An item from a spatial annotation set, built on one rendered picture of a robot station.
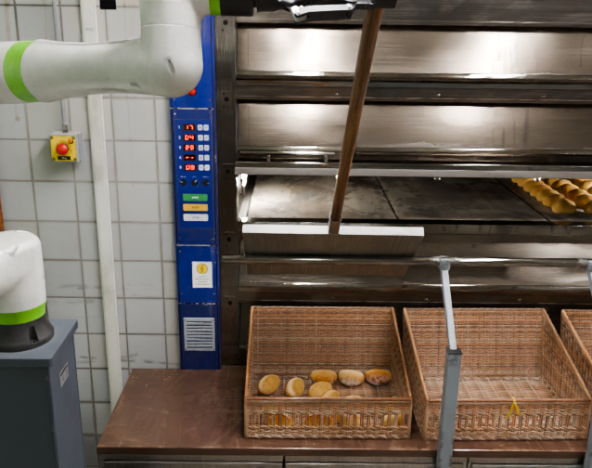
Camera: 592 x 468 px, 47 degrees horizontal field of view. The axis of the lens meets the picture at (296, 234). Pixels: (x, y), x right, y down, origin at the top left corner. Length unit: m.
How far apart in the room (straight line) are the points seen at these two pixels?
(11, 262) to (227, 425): 1.13
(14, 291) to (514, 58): 1.80
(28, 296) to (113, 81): 0.57
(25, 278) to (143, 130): 1.08
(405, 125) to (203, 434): 1.28
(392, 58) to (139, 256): 1.18
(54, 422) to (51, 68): 0.78
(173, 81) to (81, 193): 1.52
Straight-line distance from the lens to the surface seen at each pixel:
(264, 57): 2.46
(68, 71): 1.32
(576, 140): 2.68
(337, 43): 2.48
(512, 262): 2.32
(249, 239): 2.11
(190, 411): 2.52
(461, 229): 2.65
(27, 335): 1.64
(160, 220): 2.61
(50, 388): 1.64
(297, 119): 2.49
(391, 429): 2.37
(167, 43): 1.17
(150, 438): 2.40
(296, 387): 2.54
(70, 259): 2.74
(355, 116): 1.51
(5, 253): 1.56
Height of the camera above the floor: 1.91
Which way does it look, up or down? 17 degrees down
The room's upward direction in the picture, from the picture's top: 1 degrees clockwise
